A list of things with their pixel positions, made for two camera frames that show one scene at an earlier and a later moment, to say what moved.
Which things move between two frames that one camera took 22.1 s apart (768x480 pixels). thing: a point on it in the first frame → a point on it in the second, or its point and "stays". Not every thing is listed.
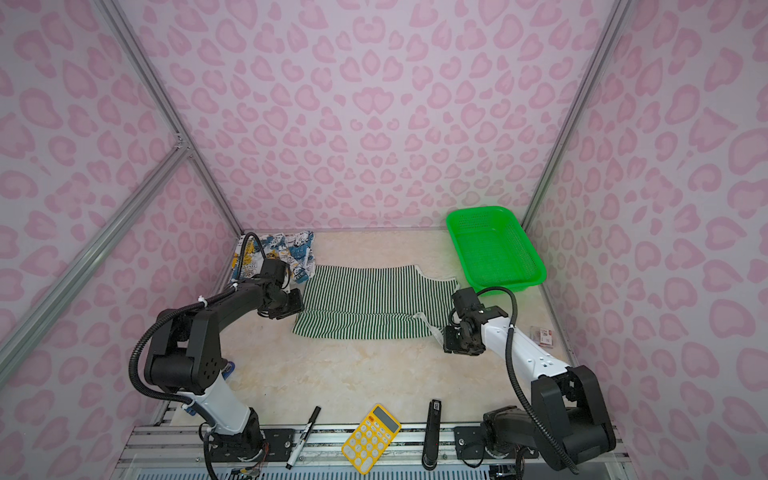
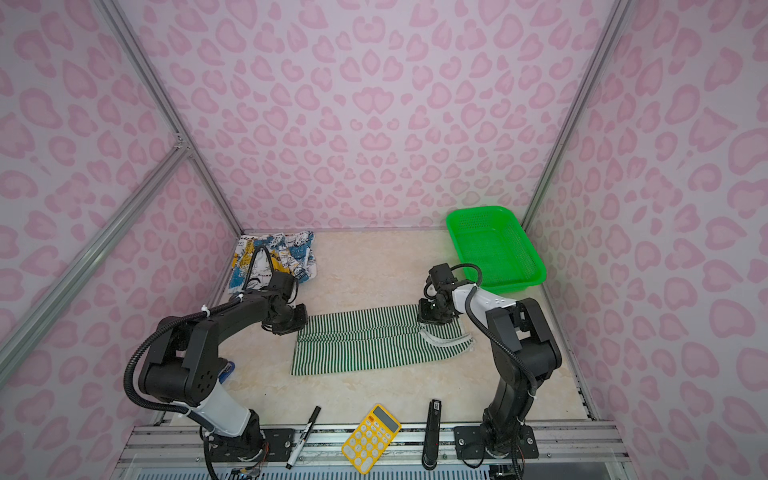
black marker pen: (299, 445) stays
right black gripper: (448, 343) → (424, 315)
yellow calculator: (371, 438) stays
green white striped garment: (373, 302) → (357, 339)
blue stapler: (225, 373) stays
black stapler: (432, 436) stays
